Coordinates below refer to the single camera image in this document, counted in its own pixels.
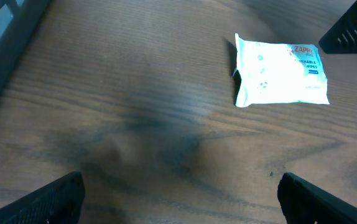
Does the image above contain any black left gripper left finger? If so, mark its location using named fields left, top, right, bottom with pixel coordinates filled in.
left=0, top=171, right=85, bottom=224

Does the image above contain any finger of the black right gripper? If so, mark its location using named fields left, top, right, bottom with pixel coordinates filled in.
left=318, top=0, right=357, bottom=54

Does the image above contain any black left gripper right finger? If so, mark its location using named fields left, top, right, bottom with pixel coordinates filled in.
left=277, top=172, right=357, bottom=224

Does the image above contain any grey plastic shopping basket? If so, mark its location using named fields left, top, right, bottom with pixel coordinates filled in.
left=0, top=0, right=50, bottom=94

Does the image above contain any pale green tissue pack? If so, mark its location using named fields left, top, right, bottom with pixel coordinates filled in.
left=234, top=34, right=330, bottom=108

